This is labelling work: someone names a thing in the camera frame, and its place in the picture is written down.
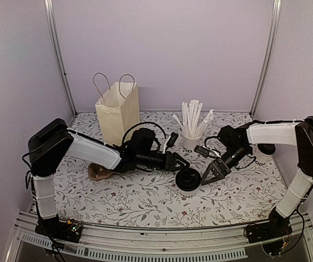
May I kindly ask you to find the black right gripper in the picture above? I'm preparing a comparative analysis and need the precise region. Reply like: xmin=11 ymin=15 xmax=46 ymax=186
xmin=200 ymin=146 xmax=250 ymax=186

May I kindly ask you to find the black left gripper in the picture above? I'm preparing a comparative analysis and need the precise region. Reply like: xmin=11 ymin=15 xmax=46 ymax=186
xmin=137 ymin=151 xmax=191 ymax=172

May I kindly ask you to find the white paper cup corner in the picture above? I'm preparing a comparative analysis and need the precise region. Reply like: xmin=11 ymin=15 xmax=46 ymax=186
xmin=178 ymin=188 xmax=198 ymax=197

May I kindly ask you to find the white paper coffee cup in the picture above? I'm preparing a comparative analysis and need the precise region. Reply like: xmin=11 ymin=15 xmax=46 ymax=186
xmin=255 ymin=151 xmax=271 ymax=166

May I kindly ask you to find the brown cardboard cup carrier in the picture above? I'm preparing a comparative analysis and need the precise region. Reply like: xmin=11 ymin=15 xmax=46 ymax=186
xmin=88 ymin=163 xmax=113 ymax=181

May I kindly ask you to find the black plastic cup lid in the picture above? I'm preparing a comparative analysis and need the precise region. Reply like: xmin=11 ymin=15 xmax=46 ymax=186
xmin=257 ymin=144 xmax=276 ymax=156

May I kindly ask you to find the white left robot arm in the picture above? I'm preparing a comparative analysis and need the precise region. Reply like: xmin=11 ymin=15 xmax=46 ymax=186
xmin=21 ymin=118 xmax=190 ymax=237

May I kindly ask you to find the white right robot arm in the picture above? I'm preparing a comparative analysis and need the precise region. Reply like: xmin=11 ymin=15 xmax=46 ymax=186
xmin=201 ymin=116 xmax=313 ymax=238

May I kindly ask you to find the white cup holding straws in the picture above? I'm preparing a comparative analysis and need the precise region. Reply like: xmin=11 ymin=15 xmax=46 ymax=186
xmin=182 ymin=132 xmax=201 ymax=153

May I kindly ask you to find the bundle of white wrapped straws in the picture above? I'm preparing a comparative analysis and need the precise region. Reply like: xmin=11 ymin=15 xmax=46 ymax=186
xmin=172 ymin=99 xmax=214 ymax=139

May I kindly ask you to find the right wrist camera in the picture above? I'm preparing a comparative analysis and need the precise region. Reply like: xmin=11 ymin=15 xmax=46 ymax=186
xmin=194 ymin=145 xmax=221 ymax=159

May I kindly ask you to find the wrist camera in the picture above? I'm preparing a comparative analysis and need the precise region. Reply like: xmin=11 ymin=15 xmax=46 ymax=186
xmin=194 ymin=145 xmax=221 ymax=159
xmin=162 ymin=132 xmax=179 ymax=153

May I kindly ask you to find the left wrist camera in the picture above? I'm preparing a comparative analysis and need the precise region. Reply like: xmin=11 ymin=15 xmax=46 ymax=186
xmin=162 ymin=132 xmax=179 ymax=153

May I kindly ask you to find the front aluminium rail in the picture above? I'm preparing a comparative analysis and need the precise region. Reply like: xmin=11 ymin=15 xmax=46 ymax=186
xmin=6 ymin=212 xmax=313 ymax=261

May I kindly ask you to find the cream paper bag with handles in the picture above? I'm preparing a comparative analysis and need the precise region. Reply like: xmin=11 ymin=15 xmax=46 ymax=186
xmin=93 ymin=74 xmax=140 ymax=146

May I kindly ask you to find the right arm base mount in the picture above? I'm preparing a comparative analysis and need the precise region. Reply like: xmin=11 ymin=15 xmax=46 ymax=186
xmin=243 ymin=210 xmax=292 ymax=256

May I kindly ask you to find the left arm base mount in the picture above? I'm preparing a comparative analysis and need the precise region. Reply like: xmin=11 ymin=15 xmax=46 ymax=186
xmin=35 ymin=215 xmax=83 ymax=243

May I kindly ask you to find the right aluminium frame post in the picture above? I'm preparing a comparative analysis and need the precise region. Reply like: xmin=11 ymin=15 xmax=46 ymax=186
xmin=250 ymin=0 xmax=281 ymax=117

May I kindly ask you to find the aluminium frame post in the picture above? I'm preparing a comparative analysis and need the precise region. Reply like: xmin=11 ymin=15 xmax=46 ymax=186
xmin=250 ymin=0 xmax=281 ymax=117
xmin=44 ymin=0 xmax=78 ymax=116

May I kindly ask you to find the left aluminium frame post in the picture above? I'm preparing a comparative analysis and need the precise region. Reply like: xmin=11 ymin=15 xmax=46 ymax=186
xmin=44 ymin=0 xmax=78 ymax=116

